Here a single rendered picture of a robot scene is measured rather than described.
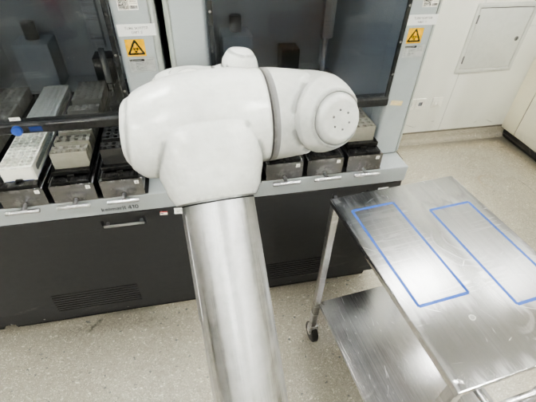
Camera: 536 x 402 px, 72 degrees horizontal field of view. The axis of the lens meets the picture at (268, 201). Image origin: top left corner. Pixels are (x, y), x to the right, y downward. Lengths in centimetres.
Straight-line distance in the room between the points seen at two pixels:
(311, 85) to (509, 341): 73
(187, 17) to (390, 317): 126
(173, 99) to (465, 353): 77
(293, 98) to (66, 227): 112
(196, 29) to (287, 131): 72
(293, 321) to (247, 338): 134
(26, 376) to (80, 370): 21
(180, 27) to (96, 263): 93
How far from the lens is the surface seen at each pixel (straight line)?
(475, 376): 92
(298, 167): 134
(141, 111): 48
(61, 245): 154
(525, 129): 344
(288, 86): 50
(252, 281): 48
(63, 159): 138
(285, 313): 184
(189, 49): 118
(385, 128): 150
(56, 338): 199
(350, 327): 152
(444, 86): 306
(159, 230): 145
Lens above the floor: 156
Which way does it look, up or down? 41 degrees down
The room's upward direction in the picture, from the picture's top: 2 degrees clockwise
